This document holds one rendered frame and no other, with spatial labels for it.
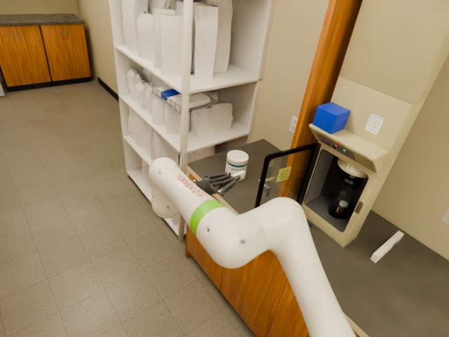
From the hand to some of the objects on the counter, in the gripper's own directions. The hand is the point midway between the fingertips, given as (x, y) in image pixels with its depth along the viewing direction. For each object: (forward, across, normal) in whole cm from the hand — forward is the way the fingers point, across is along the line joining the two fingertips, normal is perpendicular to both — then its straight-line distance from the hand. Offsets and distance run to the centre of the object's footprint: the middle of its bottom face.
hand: (238, 176), depth 135 cm
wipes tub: (+34, +37, +36) cm, 62 cm away
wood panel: (+60, +1, +36) cm, 70 cm away
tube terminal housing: (+56, -22, +36) cm, 71 cm away
